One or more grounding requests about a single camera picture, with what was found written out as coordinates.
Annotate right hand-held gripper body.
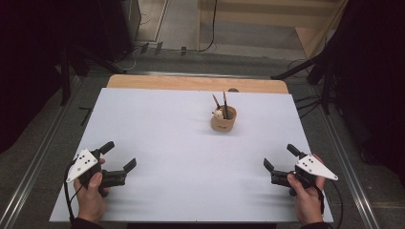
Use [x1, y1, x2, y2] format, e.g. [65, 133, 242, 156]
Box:
[270, 154, 339, 198]

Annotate right hand-held gripper cable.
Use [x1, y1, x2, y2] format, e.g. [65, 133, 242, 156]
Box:
[314, 180, 345, 229]

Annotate black floor bracket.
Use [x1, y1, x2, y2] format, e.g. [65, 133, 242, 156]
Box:
[78, 106, 94, 127]

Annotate hand-held gripper cable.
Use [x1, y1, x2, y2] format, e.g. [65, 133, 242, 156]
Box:
[63, 161, 80, 223]
[314, 180, 345, 229]

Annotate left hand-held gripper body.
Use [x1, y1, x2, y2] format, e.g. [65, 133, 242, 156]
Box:
[65, 148, 128, 198]

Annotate black cabinet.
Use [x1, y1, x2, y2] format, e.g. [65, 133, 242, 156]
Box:
[95, 0, 142, 61]

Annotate metal floor rail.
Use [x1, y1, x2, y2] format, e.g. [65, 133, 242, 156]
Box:
[309, 85, 381, 229]
[0, 74, 84, 229]

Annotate white table sheet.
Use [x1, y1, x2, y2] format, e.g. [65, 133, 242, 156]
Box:
[49, 87, 333, 223]

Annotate person's right hand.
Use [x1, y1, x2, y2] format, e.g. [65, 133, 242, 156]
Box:
[287, 172, 327, 226]

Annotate black floor cables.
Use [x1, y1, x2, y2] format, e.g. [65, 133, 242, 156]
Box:
[294, 94, 323, 119]

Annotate tan pen holder with bear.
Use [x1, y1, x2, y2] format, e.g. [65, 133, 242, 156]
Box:
[210, 105, 238, 133]

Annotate black power cable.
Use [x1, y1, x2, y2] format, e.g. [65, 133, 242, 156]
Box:
[190, 0, 219, 53]

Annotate black metal stand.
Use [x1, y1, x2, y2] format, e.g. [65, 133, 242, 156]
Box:
[60, 44, 128, 106]
[270, 53, 338, 115]

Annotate left hand-held gripper cable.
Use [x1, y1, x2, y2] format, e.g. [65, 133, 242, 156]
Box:
[63, 161, 80, 223]

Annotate person's left hand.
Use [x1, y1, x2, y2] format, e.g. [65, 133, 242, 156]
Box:
[73, 171, 111, 221]

